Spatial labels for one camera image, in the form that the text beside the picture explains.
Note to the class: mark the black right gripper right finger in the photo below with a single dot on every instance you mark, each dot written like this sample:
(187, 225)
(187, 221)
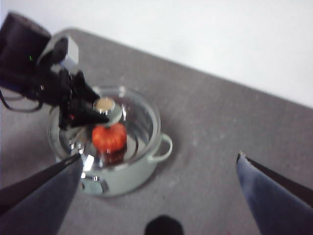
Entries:
(271, 203)

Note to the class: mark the pale green electric pot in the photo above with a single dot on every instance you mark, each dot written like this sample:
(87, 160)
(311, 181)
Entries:
(137, 173)

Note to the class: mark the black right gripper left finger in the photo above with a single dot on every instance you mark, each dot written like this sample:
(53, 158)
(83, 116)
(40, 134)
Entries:
(41, 203)

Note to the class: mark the glass lid with green knob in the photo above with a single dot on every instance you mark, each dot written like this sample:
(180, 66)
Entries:
(141, 127)

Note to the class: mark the orange toy pumpkin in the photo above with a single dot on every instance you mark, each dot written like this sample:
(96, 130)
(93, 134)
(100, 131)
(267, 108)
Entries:
(108, 138)

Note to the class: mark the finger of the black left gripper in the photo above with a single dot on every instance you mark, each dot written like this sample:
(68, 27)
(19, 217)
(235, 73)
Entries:
(84, 89)
(83, 115)

